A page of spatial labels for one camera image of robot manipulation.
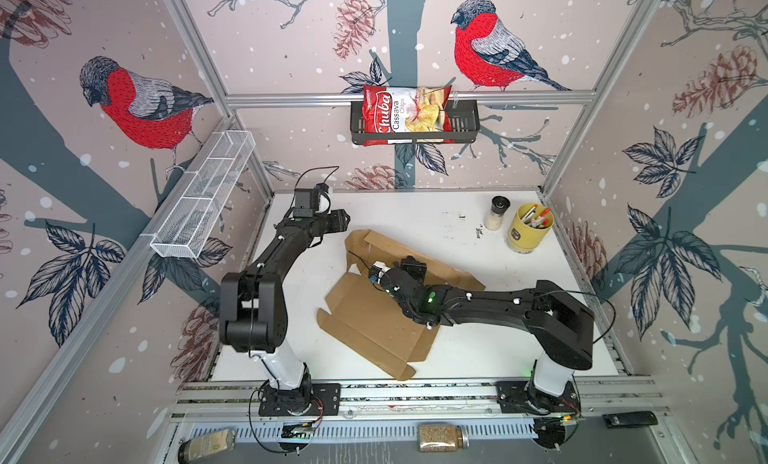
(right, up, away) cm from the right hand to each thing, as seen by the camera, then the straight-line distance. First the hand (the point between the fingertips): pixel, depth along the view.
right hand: (408, 262), depth 84 cm
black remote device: (+50, -33, -17) cm, 62 cm away
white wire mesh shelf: (-56, +19, -6) cm, 59 cm away
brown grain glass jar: (+6, -36, -19) cm, 41 cm away
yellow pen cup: (+39, +10, +9) cm, 41 cm away
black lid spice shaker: (+33, +17, +17) cm, 40 cm away
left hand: (-21, +13, +8) cm, 26 cm away
